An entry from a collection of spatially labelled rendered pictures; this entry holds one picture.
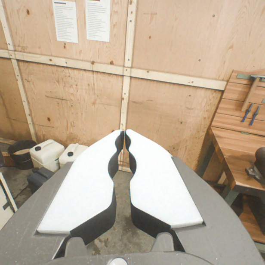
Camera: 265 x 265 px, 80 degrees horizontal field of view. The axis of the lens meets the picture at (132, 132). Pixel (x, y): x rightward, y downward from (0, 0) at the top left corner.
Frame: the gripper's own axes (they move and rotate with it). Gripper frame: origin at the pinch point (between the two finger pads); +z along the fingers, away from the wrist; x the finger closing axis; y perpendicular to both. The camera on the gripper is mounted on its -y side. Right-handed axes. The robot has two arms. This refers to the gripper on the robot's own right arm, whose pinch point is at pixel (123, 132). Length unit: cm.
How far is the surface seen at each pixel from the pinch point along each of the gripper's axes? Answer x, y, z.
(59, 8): -55, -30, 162
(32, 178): -95, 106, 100
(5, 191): -76, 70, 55
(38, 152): -101, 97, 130
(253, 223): 103, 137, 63
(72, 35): -47, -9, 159
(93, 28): -27, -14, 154
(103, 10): -17, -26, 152
